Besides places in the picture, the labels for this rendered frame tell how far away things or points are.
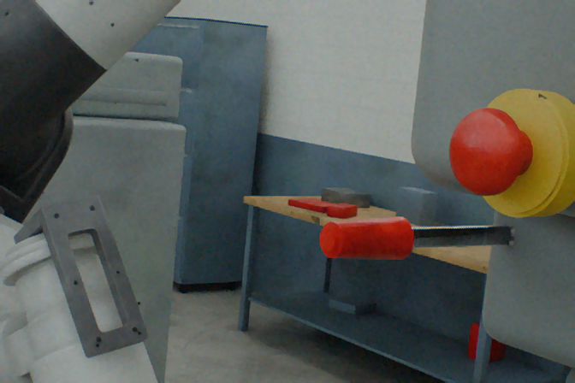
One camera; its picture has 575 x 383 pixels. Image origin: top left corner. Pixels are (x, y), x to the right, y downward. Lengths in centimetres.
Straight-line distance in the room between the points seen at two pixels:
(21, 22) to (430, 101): 32
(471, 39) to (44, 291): 27
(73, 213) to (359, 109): 685
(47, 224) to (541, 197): 27
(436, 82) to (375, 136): 672
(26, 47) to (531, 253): 37
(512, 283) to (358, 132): 677
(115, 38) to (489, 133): 37
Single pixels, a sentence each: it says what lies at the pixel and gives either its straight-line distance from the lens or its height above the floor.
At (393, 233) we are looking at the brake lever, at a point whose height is 170.
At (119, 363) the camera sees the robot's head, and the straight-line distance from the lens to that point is 61.
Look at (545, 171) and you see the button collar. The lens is 51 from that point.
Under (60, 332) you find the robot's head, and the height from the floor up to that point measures 163.
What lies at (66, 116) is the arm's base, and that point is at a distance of 85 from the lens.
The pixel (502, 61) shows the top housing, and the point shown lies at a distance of 55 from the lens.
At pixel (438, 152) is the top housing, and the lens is 58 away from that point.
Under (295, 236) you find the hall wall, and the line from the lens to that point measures 796.
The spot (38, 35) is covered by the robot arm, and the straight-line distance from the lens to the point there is 79.
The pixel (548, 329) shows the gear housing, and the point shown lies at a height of 165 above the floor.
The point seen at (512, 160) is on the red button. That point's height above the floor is 176.
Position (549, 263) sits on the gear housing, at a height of 169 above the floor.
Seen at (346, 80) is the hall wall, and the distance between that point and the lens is 756.
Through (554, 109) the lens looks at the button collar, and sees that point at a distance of 51.
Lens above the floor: 179
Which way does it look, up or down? 7 degrees down
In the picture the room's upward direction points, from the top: 6 degrees clockwise
